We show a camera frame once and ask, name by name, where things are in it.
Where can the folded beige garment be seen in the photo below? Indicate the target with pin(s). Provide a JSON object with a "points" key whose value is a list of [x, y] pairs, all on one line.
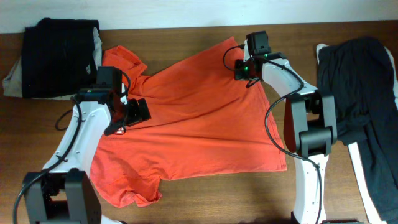
{"points": [[12, 83]]}

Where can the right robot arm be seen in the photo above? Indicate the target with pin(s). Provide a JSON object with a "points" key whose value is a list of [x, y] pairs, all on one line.
{"points": [[309, 128]]}

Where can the dark grey garment pile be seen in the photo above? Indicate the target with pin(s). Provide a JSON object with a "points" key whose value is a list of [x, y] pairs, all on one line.
{"points": [[360, 75]]}

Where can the red orange t-shirt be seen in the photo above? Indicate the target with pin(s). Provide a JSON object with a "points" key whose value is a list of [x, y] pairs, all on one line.
{"points": [[203, 122]]}

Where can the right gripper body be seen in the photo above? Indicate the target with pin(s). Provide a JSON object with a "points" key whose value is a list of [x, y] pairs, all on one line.
{"points": [[242, 70]]}

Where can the folded black garment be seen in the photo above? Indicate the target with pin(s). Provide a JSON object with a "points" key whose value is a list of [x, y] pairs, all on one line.
{"points": [[57, 57]]}

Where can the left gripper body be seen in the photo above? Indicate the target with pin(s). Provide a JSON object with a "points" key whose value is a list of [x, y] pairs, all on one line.
{"points": [[130, 113]]}

